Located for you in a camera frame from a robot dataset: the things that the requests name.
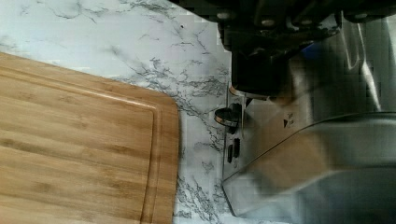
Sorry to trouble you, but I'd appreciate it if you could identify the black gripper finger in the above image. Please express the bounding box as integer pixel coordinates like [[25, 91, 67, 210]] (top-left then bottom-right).
[[218, 24, 339, 97]]

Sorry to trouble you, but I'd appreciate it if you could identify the silver two-slot toaster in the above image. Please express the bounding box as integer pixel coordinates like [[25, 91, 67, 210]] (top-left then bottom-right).
[[215, 17, 396, 224]]

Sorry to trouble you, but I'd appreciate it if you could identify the bamboo cutting board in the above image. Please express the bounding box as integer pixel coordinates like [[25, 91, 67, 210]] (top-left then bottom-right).
[[1, 54, 179, 224]]

